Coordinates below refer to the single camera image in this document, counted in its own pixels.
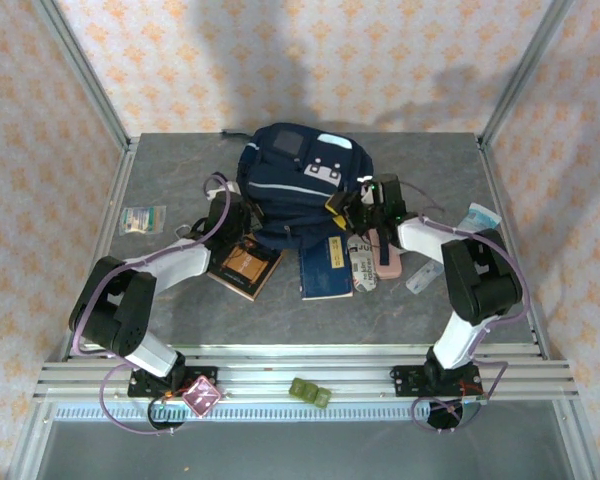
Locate grey slotted cable duct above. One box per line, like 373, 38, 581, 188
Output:
53, 403, 484, 422

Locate aluminium table side rail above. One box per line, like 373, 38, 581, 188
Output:
477, 138, 552, 361
59, 138, 142, 362

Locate blue notebook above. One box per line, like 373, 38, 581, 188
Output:
298, 234, 355, 301

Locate green block strip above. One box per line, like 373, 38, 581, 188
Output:
288, 377, 333, 409

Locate navy blue backpack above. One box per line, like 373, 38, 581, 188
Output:
222, 123, 392, 267

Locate green white sticker packet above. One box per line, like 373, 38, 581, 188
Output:
118, 205, 167, 236

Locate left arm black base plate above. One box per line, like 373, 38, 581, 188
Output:
127, 366, 219, 399

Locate pink square tag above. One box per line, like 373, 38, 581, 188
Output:
181, 376, 224, 417

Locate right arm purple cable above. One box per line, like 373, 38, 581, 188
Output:
399, 180, 532, 434

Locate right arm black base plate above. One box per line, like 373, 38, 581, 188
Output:
390, 364, 482, 398

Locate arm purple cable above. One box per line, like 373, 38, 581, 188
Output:
72, 172, 241, 436
399, 180, 532, 434

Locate aluminium mounting rail beams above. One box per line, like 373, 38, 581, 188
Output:
33, 343, 580, 402

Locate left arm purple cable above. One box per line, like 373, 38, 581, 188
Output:
72, 172, 241, 436

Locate newspaper print pencil pouch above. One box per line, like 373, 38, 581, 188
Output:
347, 233, 381, 295

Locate pink pencil case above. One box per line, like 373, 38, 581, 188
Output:
369, 227, 404, 280

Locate brown cover book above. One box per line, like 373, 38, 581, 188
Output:
207, 234, 285, 302

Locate aluminium frame post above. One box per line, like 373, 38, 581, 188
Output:
32, 0, 133, 151
478, 0, 579, 149

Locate blue white tissue pack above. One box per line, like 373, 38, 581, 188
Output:
455, 202, 503, 234

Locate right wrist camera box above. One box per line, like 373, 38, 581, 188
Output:
357, 178, 381, 204

